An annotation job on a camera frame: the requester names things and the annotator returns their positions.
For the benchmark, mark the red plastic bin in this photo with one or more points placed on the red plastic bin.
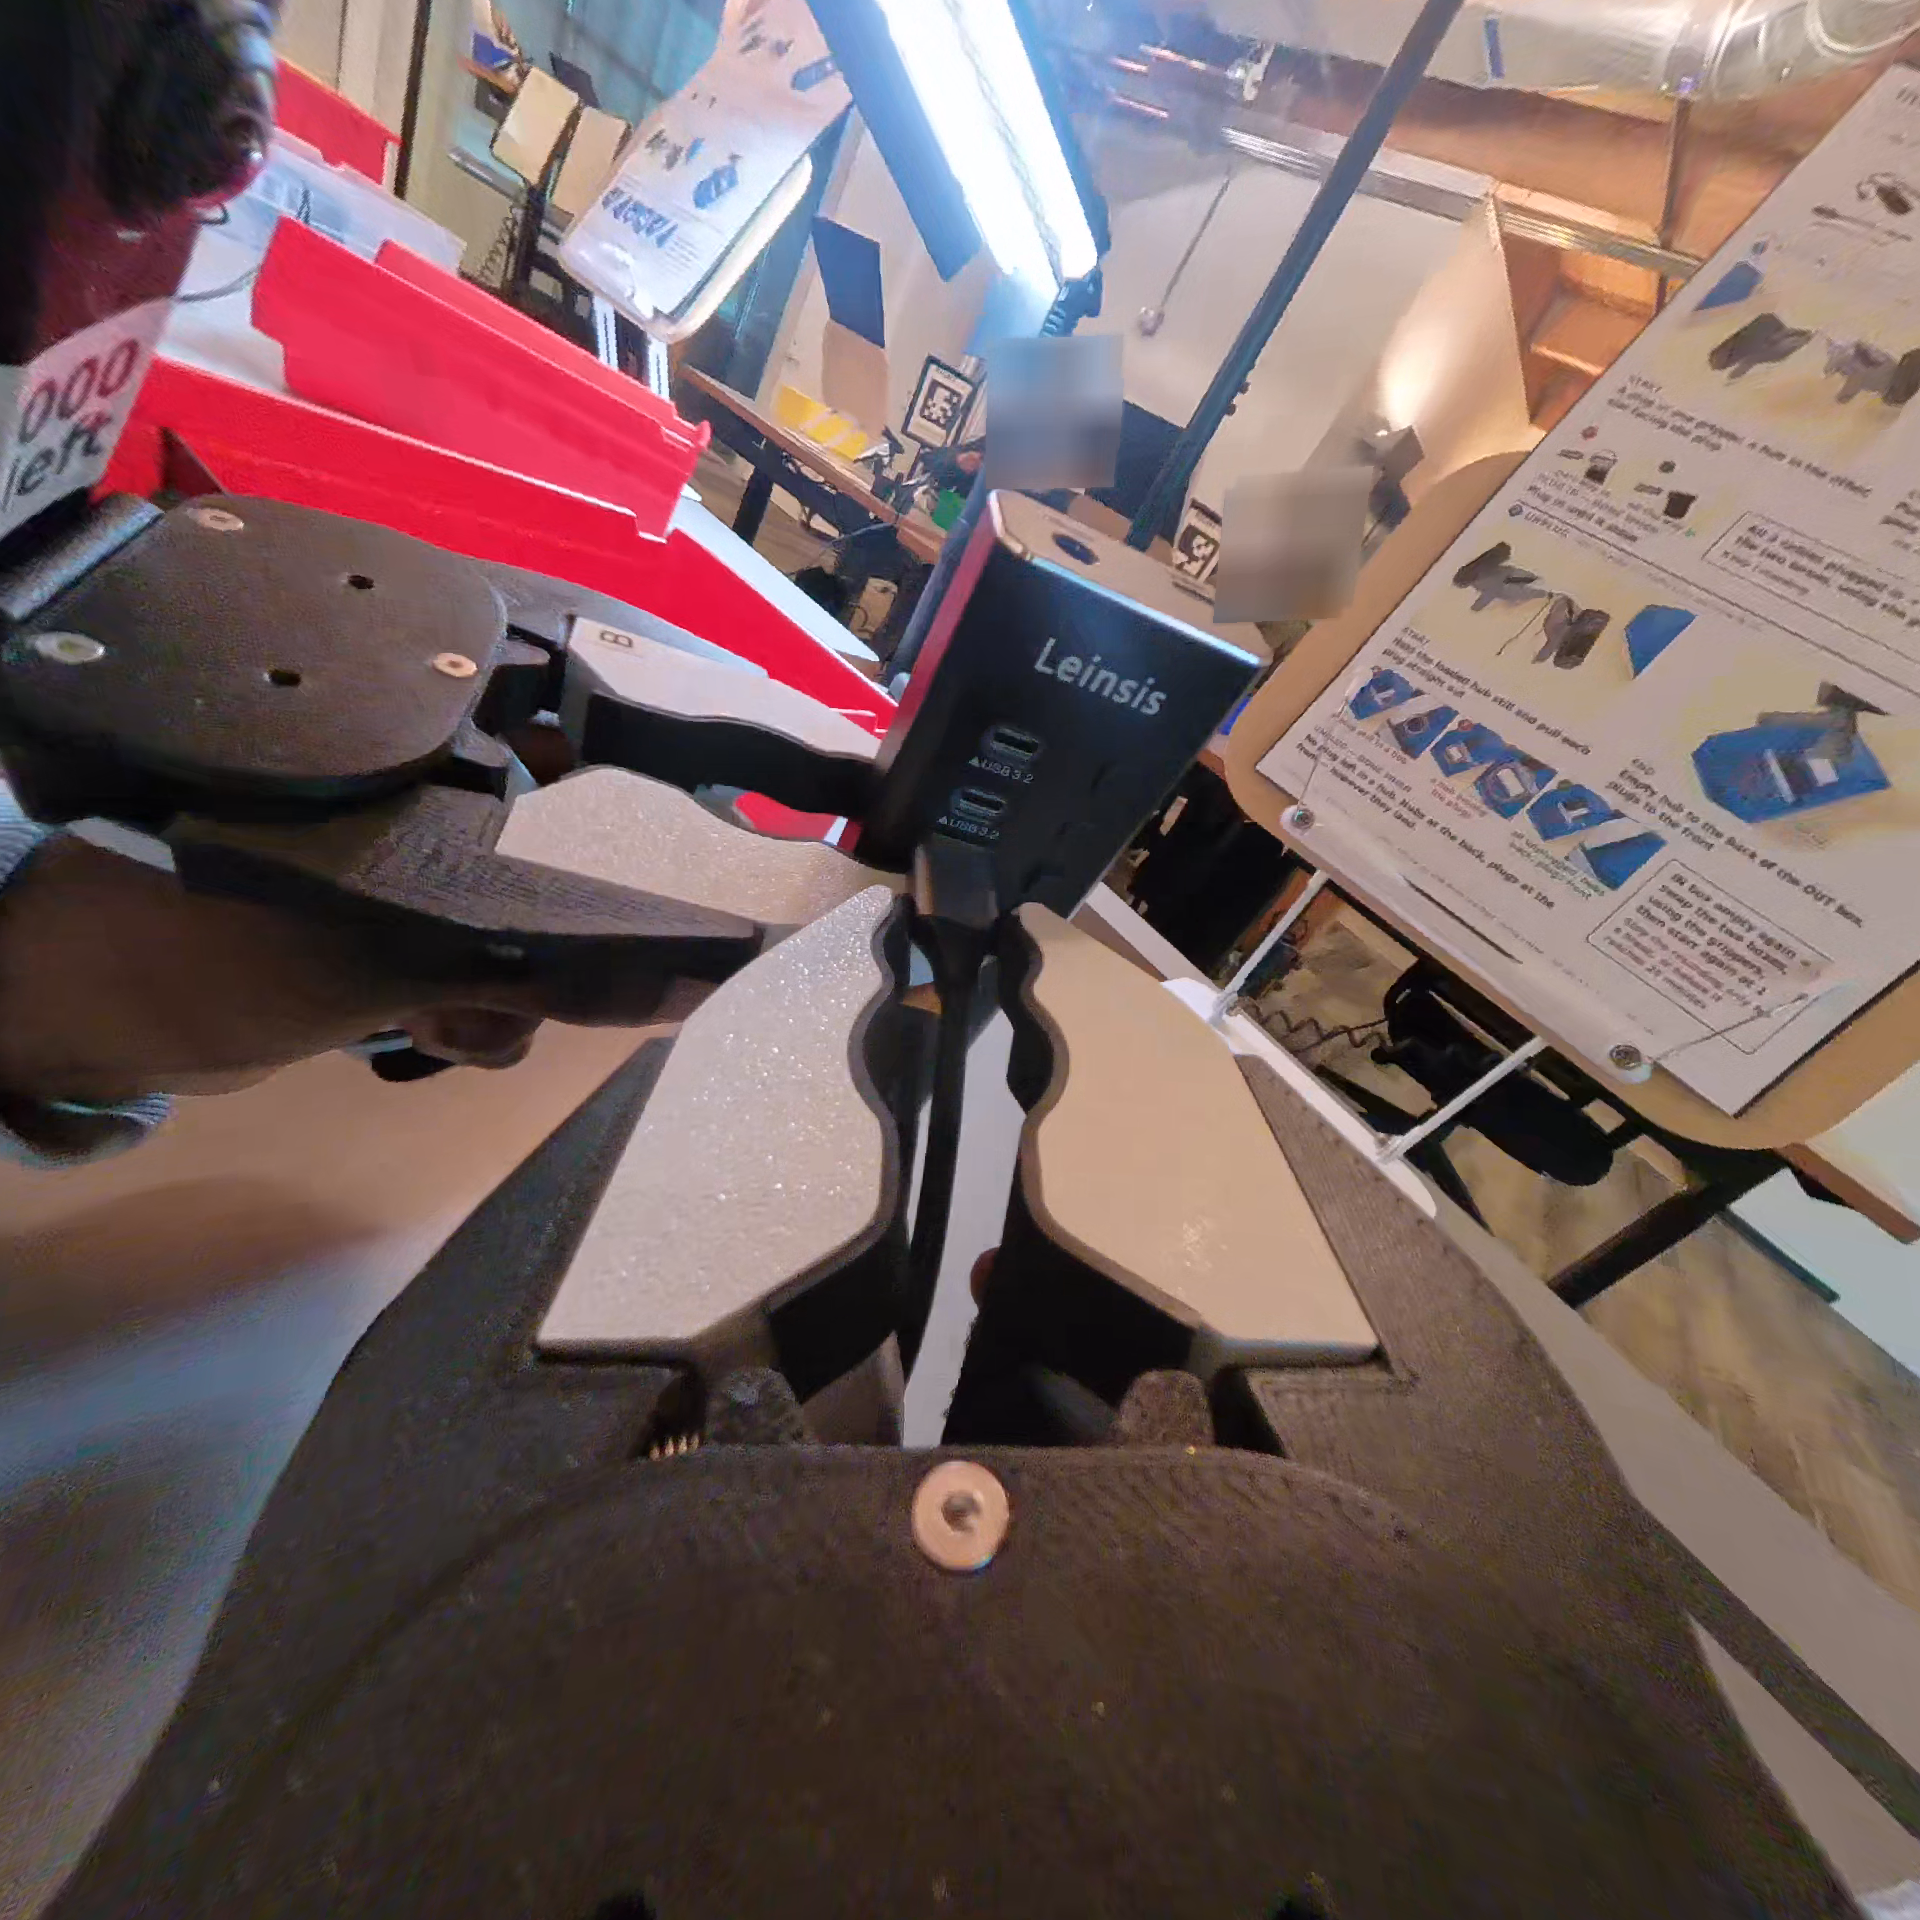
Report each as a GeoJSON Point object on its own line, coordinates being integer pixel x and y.
{"type": "Point", "coordinates": [450, 346]}
{"type": "Point", "coordinates": [301, 450]}
{"type": "Point", "coordinates": [338, 129]}

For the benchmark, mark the fiducial tag sign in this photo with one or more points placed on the fiducial tag sign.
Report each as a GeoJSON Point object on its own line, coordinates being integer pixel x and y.
{"type": "Point", "coordinates": [1195, 540]}
{"type": "Point", "coordinates": [942, 404]}

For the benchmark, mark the small yellow bins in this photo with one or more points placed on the small yellow bins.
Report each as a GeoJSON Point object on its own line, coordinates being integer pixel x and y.
{"type": "Point", "coordinates": [818, 420]}

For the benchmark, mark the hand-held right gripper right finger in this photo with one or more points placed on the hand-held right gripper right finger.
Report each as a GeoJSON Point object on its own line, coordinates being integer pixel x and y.
{"type": "Point", "coordinates": [1171, 1171]}

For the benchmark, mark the black light stand pole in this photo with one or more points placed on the black light stand pole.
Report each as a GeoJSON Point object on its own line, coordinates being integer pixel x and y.
{"type": "Point", "coordinates": [1290, 270]}

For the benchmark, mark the white poster stand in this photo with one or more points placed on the white poster stand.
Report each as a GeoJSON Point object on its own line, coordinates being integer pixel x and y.
{"type": "Point", "coordinates": [1201, 1002]}

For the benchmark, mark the black metal usb hub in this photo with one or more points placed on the black metal usb hub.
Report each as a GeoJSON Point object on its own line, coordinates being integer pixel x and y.
{"type": "Point", "coordinates": [1080, 750]}

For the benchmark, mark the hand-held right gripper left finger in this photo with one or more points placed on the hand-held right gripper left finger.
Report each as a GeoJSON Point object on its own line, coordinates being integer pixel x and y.
{"type": "Point", "coordinates": [734, 1154]}

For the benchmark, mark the instruction poster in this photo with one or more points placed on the instruction poster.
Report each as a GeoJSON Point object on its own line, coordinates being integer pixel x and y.
{"type": "Point", "coordinates": [704, 164]}
{"type": "Point", "coordinates": [1651, 598]}

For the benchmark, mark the white led light bar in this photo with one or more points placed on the white led light bar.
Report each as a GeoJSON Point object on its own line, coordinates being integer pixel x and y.
{"type": "Point", "coordinates": [960, 136]}

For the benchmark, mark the silver ventilation duct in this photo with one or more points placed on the silver ventilation duct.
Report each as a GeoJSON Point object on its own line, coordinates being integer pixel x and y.
{"type": "Point", "coordinates": [1725, 36]}

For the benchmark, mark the person's left hand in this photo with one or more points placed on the person's left hand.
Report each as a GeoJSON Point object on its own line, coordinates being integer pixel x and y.
{"type": "Point", "coordinates": [181, 989]}

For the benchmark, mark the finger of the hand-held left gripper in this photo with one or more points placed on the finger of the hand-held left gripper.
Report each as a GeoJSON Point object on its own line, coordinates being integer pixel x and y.
{"type": "Point", "coordinates": [630, 826]}
{"type": "Point", "coordinates": [704, 681]}

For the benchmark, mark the beige poster backing board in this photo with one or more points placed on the beige poster backing board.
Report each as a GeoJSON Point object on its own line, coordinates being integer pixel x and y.
{"type": "Point", "coordinates": [1440, 346]}

